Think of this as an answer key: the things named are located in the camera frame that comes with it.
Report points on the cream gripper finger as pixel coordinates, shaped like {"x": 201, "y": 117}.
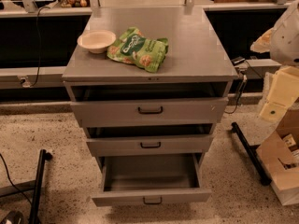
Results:
{"x": 272, "y": 112}

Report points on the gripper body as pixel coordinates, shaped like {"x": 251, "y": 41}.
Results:
{"x": 287, "y": 37}

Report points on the grey bottom drawer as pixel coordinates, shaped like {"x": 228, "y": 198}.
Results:
{"x": 151, "y": 180}

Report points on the grey drawer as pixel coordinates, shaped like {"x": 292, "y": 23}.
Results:
{"x": 151, "y": 180}
{"x": 97, "y": 107}
{"x": 151, "y": 141}

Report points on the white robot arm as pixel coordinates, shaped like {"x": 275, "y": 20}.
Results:
{"x": 282, "y": 41}

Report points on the grey top drawer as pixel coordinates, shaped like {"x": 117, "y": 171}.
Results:
{"x": 97, "y": 107}

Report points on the grey drawer cabinet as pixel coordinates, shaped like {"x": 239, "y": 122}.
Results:
{"x": 195, "y": 61}

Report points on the grey middle drawer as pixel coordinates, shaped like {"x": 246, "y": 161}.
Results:
{"x": 151, "y": 141}

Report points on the brown cardboard box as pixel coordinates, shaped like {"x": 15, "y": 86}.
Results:
{"x": 279, "y": 156}

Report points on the black metal leg right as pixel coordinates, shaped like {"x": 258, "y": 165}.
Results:
{"x": 251, "y": 151}

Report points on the black metal leg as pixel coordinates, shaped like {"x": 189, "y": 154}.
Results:
{"x": 44, "y": 156}
{"x": 251, "y": 151}

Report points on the green snack bag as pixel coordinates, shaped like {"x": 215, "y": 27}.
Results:
{"x": 133, "y": 48}

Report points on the white bowl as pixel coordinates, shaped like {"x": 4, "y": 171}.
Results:
{"x": 96, "y": 41}

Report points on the black metal leg left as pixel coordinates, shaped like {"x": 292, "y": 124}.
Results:
{"x": 44, "y": 156}

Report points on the black adapter with cable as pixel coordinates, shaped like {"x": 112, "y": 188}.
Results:
{"x": 242, "y": 66}

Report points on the wall power socket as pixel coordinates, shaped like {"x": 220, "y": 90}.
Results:
{"x": 25, "y": 82}

